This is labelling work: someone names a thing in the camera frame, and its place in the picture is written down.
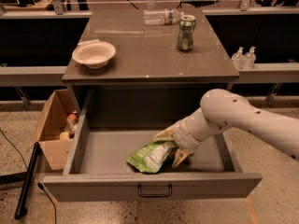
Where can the white paper bowl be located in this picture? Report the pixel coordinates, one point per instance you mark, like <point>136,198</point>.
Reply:
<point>94,54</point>

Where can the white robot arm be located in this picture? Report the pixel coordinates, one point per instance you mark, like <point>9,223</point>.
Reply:
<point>221,110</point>

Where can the grey open top drawer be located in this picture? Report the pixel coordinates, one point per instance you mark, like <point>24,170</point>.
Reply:
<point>115,122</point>

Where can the green soda can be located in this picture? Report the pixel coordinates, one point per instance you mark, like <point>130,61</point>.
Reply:
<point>186,27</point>

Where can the items inside cardboard box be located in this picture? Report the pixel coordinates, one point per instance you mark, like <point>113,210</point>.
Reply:
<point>70,128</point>

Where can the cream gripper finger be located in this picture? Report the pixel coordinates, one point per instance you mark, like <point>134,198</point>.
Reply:
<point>164,135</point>
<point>180,156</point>

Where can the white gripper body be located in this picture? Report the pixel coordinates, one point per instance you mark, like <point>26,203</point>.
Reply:
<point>181,133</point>

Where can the left clear sanitizer bottle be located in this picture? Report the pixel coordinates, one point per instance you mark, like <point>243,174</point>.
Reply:
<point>237,58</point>

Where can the green rice chip bag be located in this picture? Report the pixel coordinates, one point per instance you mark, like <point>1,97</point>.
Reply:
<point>150,158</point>

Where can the grey cabinet counter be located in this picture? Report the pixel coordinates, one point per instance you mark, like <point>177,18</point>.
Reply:
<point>149,54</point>

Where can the brown cardboard box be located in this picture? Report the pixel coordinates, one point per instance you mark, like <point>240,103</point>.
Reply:
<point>51,123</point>

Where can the black drawer handle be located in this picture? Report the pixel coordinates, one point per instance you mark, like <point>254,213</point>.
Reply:
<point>154,191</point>

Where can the clear sanitizer bottle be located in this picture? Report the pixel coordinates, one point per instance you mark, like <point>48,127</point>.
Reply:
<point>249,59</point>
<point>237,58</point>

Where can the black flat bar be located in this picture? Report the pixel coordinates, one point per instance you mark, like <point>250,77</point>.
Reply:
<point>20,209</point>

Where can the clear plastic water bottle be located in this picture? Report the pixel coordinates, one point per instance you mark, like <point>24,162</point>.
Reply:
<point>167,16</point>

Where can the right clear sanitizer bottle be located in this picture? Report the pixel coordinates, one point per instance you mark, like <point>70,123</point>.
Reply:
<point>249,59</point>

